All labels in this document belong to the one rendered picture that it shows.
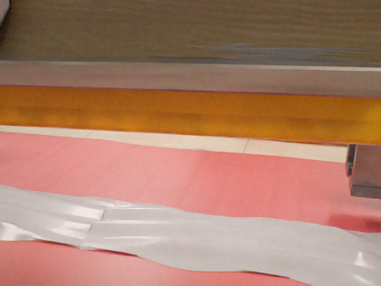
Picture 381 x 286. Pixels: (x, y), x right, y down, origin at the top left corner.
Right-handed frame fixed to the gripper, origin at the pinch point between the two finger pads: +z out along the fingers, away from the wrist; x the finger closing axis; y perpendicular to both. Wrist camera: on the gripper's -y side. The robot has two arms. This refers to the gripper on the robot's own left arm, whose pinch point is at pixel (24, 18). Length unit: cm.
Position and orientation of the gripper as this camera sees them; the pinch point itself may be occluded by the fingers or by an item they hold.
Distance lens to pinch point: 22.9
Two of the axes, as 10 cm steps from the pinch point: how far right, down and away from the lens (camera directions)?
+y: -9.7, -1.0, 2.1
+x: -2.3, 3.0, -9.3
